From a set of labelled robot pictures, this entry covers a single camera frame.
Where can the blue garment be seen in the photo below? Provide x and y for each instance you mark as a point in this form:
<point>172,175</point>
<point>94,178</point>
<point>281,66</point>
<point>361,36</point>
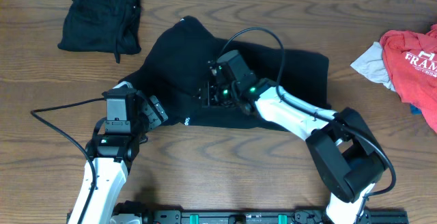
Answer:
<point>414,110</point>

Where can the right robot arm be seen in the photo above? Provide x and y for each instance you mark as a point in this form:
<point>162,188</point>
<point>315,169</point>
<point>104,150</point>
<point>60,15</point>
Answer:
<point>346,155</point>

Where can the folded black garment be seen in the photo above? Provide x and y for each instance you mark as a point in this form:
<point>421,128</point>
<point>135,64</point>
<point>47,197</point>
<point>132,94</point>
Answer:
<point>108,26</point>

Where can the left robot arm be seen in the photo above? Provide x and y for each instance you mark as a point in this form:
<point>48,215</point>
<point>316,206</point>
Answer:
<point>113,147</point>

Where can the red printed t-shirt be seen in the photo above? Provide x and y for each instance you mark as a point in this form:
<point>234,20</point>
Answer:
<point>410,60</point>

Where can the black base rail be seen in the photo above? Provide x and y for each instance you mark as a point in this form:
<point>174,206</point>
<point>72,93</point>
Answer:
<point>136,212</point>

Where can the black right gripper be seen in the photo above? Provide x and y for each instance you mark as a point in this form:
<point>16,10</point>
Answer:
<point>207,88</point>

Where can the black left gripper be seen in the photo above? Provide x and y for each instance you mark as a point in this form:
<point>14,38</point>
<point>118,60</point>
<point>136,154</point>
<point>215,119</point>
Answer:
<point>154,111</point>

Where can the black t-shirt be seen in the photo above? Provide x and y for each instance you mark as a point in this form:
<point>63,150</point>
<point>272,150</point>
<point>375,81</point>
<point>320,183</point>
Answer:
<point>179,64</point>

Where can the beige garment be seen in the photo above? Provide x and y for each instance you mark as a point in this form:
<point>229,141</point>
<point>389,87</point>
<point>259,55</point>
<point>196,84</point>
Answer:
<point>371,65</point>

